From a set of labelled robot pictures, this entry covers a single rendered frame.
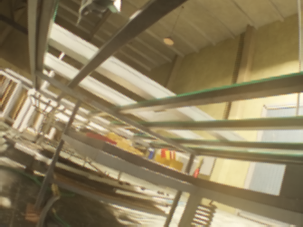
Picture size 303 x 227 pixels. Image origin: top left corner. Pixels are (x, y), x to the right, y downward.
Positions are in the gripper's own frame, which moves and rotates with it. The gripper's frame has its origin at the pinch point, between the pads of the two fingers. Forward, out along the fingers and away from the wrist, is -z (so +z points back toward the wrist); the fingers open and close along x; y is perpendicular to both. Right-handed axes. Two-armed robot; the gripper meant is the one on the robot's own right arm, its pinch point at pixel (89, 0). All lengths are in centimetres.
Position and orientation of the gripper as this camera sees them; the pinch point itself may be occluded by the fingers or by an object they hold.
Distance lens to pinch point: 66.3
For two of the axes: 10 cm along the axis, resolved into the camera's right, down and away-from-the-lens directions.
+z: 7.6, -0.8, -6.4
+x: 0.1, -9.9, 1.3
